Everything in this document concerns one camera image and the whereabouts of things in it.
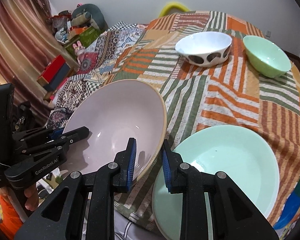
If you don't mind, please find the mint green plate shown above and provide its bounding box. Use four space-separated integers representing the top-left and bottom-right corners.
152 125 279 239

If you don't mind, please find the yellow curved tube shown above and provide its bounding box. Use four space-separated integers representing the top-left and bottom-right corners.
158 2 190 18

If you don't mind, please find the striped pink curtain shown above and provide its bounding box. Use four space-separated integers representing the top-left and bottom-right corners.
0 0 78 124

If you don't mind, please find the mint green bowl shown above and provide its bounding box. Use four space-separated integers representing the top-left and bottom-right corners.
242 35 292 78

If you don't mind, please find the white bowl with dark spots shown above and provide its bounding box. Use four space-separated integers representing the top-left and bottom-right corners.
175 31 232 67

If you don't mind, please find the person's left hand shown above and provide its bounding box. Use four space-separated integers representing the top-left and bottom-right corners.
24 184 39 211

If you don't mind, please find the grey plush toy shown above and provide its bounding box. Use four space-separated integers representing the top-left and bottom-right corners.
71 4 108 31

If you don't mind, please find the green cardboard box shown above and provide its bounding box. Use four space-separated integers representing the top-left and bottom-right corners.
64 27 102 57

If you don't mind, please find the orange sleeve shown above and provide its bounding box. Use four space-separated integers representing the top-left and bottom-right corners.
0 195 23 239

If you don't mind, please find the blue patterned patchwork quilt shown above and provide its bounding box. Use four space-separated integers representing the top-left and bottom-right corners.
45 22 147 128

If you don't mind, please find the pink bunny toy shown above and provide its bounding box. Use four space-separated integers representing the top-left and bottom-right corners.
72 40 85 65

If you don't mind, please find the red box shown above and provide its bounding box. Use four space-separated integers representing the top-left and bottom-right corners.
37 55 66 87

